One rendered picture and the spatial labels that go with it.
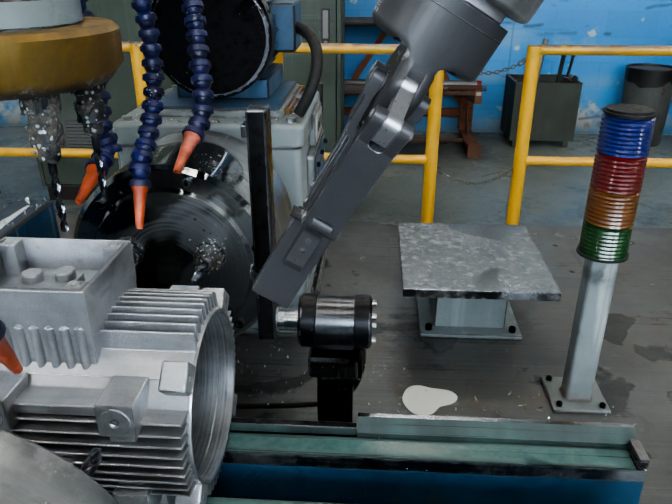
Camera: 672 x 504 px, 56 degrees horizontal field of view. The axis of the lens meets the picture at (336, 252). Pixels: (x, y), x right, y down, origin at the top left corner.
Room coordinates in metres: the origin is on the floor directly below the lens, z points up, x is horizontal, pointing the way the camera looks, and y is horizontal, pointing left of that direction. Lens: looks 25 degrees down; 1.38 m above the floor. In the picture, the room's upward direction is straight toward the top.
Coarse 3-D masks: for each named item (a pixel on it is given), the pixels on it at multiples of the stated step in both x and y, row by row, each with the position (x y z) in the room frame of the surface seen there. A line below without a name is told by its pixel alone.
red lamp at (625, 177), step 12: (600, 156) 0.74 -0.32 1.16; (648, 156) 0.73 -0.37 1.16; (600, 168) 0.73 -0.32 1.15; (612, 168) 0.72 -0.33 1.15; (624, 168) 0.72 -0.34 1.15; (636, 168) 0.72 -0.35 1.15; (600, 180) 0.73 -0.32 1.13; (612, 180) 0.72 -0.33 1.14; (624, 180) 0.72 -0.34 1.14; (636, 180) 0.72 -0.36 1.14; (612, 192) 0.72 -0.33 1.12; (624, 192) 0.72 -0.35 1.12; (636, 192) 0.72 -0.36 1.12
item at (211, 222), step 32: (160, 160) 0.71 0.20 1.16; (192, 160) 0.72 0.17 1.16; (224, 160) 0.76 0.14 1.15; (96, 192) 0.70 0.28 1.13; (128, 192) 0.69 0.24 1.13; (160, 192) 0.69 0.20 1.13; (192, 192) 0.69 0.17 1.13; (224, 192) 0.69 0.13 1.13; (96, 224) 0.70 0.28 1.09; (128, 224) 0.69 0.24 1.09; (160, 224) 0.69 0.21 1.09; (192, 224) 0.68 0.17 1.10; (224, 224) 0.68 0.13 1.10; (160, 256) 0.69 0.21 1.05; (192, 256) 0.68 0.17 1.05; (224, 256) 0.67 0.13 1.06; (160, 288) 0.69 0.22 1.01; (224, 288) 0.68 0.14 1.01; (256, 320) 0.69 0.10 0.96
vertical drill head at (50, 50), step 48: (0, 0) 0.43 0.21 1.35; (48, 0) 0.45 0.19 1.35; (0, 48) 0.40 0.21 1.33; (48, 48) 0.42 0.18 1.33; (96, 48) 0.45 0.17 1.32; (0, 96) 0.41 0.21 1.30; (48, 96) 0.43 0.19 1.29; (96, 96) 0.51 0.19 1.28; (48, 144) 0.43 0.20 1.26; (96, 144) 0.51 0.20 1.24; (0, 192) 0.52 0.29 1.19
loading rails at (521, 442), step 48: (240, 432) 0.53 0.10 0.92; (288, 432) 0.53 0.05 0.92; (336, 432) 0.53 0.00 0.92; (384, 432) 0.53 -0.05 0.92; (432, 432) 0.52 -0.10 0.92; (480, 432) 0.52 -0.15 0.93; (528, 432) 0.52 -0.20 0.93; (576, 432) 0.52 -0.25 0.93; (624, 432) 0.52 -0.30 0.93; (240, 480) 0.50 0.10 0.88; (288, 480) 0.50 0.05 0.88; (336, 480) 0.50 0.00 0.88; (384, 480) 0.49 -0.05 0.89; (432, 480) 0.49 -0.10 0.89; (480, 480) 0.49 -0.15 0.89; (528, 480) 0.48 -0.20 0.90; (576, 480) 0.48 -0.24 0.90; (624, 480) 0.48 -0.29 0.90
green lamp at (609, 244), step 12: (588, 228) 0.74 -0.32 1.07; (600, 228) 0.72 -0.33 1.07; (588, 240) 0.73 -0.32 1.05; (600, 240) 0.72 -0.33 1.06; (612, 240) 0.72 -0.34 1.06; (624, 240) 0.72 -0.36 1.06; (588, 252) 0.73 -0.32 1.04; (600, 252) 0.72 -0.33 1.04; (612, 252) 0.72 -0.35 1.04; (624, 252) 0.72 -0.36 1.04
